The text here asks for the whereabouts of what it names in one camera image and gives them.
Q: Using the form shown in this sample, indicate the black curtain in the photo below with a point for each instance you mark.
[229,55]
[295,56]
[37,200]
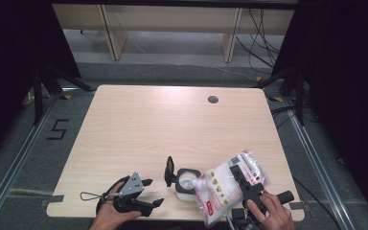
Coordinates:
[9,48]
[348,64]

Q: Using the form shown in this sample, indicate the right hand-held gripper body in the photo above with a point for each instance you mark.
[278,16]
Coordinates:
[256,195]

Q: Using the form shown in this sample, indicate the black metal stand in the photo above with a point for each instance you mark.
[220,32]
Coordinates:
[38,96]
[298,96]

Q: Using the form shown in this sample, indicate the person's right hand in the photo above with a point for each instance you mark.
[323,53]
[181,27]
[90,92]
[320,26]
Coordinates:
[274,217]

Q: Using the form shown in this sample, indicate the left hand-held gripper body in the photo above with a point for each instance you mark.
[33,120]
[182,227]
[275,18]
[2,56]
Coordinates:
[131,186]

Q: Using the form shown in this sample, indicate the aluminium floor rail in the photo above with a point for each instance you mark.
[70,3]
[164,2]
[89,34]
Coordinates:
[316,166]
[19,159]

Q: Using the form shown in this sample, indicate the grey tape strip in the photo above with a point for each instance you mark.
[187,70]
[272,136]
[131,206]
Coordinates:
[56,198]
[297,205]

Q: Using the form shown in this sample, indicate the light wooden desk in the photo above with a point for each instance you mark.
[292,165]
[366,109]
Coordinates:
[172,17]

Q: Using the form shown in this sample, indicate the clear jar with black lid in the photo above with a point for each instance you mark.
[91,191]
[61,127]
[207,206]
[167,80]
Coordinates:
[183,185]

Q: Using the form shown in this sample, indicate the red and white sugar bag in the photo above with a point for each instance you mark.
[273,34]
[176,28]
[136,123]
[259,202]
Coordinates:
[218,191]

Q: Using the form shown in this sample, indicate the person's left hand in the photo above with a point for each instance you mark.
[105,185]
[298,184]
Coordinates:
[110,217]

